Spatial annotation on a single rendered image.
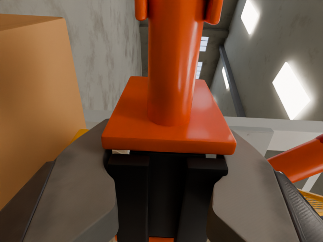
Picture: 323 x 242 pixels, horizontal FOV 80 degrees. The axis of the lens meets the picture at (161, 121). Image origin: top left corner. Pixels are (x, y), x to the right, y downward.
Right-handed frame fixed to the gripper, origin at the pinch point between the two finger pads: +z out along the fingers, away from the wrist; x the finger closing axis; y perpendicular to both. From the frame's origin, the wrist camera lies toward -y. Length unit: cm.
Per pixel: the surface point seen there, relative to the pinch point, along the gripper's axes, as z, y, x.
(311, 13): 435, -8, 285
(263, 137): 88, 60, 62
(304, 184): 180, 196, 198
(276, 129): 95, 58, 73
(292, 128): 97, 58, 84
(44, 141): 5.8, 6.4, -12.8
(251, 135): 88, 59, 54
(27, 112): 4.8, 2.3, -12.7
